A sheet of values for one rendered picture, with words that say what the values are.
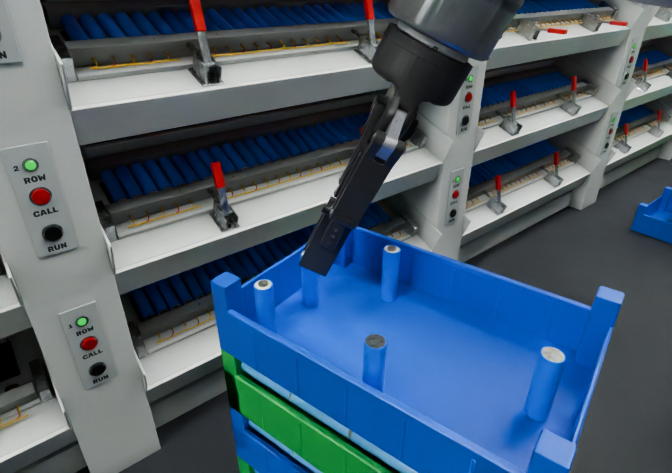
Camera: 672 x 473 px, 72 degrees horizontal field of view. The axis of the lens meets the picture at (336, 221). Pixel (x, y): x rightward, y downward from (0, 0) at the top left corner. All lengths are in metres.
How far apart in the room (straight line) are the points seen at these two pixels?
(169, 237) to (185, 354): 0.20
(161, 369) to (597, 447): 0.67
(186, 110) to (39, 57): 0.15
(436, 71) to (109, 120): 0.35
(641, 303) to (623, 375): 0.26
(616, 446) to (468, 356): 0.47
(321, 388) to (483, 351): 0.17
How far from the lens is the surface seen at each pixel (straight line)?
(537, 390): 0.41
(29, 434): 0.75
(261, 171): 0.73
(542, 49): 1.13
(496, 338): 0.49
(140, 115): 0.57
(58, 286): 0.61
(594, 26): 1.31
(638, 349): 1.10
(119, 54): 0.62
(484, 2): 0.36
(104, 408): 0.73
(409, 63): 0.37
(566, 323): 0.49
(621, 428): 0.93
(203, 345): 0.77
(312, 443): 0.46
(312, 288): 0.49
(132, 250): 0.64
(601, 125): 1.53
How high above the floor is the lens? 0.64
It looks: 28 degrees down
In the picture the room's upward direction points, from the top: straight up
